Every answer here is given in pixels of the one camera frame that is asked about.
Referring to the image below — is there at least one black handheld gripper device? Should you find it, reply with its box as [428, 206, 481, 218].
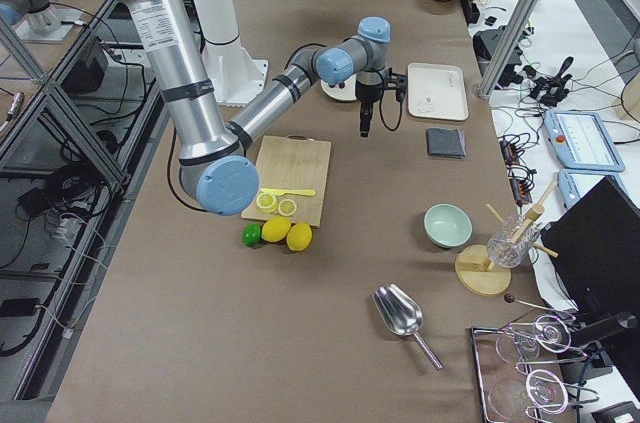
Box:
[529, 56, 574, 108]

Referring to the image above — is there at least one lemon slice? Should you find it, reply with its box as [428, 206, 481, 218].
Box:
[277, 198, 298, 217]
[255, 192, 278, 213]

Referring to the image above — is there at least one mint green bowl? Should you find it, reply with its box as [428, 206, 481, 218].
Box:
[423, 203, 473, 248]

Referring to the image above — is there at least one cream round plate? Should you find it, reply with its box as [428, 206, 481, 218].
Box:
[320, 76, 357, 103]

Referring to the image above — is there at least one aluminium frame post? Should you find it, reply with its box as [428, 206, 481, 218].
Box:
[478, 0, 538, 100]

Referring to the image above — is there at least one wire glass rack tray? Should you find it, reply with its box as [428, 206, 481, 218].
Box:
[469, 313, 599, 422]

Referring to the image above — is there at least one wooden mug tree stand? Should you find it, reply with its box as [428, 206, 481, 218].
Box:
[455, 180, 559, 296]

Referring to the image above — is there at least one grey folded cloth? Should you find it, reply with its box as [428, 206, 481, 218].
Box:
[426, 127, 466, 159]

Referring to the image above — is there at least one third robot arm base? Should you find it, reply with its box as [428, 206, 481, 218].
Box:
[1, 0, 71, 44]

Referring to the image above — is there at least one cream rabbit tray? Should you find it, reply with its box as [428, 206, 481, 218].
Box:
[407, 63, 469, 121]

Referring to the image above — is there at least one clear glass mug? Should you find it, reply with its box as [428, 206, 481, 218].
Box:
[487, 215, 540, 269]

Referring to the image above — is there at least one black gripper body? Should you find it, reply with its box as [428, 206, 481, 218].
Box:
[355, 68, 408, 104]

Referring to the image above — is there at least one metal scoop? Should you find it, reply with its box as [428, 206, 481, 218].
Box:
[372, 283, 444, 371]

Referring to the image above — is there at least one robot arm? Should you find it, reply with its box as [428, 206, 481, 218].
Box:
[115, 0, 407, 216]

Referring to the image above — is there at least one whole yellow lemon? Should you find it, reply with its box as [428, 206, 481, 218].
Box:
[286, 222, 313, 252]
[261, 216, 292, 243]

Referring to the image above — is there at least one blue teach pendant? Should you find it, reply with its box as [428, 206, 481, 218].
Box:
[557, 168, 626, 209]
[543, 109, 626, 173]

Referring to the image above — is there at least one bamboo cutting board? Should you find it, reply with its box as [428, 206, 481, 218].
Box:
[241, 136, 331, 228]

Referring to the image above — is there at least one green lime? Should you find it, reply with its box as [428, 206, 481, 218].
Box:
[242, 223, 262, 247]

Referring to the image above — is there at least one yellow plastic knife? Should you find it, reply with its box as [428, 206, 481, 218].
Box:
[260, 187, 316, 197]

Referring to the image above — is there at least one black monitor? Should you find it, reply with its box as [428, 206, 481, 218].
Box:
[542, 176, 639, 316]

